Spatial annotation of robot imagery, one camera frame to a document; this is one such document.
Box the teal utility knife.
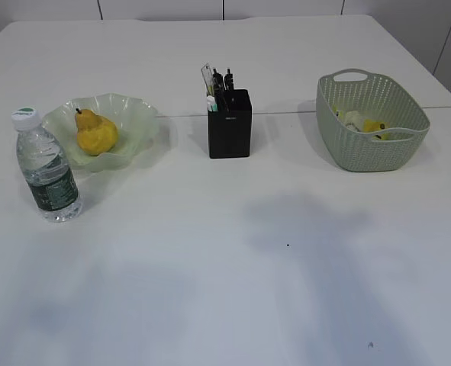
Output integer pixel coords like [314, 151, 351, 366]
[206, 95, 218, 112]

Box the black pen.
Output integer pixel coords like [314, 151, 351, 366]
[212, 68, 225, 97]
[224, 69, 234, 91]
[215, 86, 229, 112]

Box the clear plastic ruler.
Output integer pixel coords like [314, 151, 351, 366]
[201, 63, 213, 95]

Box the yellow pear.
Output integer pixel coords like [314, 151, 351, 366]
[75, 108, 119, 156]

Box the yellow white waste paper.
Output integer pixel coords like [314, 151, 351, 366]
[333, 107, 388, 133]

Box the clear plastic water bottle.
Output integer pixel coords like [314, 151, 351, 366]
[11, 107, 82, 223]

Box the yellow utility knife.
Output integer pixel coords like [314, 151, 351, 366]
[207, 80, 214, 96]

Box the black square pen holder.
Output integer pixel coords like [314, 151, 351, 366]
[208, 89, 252, 159]

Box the green glass wavy plate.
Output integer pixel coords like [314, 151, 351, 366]
[43, 93, 159, 172]

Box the green plastic woven basket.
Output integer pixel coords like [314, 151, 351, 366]
[316, 69, 430, 172]

